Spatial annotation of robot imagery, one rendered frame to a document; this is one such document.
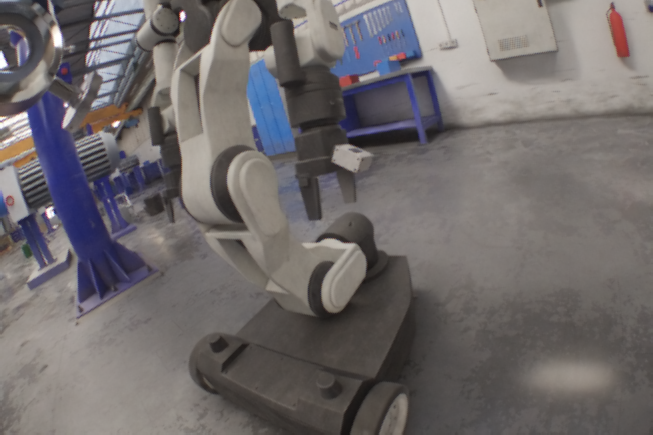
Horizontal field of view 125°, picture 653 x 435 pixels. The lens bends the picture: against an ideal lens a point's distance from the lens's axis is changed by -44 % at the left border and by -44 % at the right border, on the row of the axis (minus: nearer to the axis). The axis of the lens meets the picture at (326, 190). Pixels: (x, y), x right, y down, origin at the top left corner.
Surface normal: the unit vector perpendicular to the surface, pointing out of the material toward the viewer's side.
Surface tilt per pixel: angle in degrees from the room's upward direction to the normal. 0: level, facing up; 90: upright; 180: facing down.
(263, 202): 90
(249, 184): 90
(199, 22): 90
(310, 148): 79
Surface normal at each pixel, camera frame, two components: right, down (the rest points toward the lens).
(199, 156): -0.56, -0.02
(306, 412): -0.54, -0.38
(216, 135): 0.83, -0.09
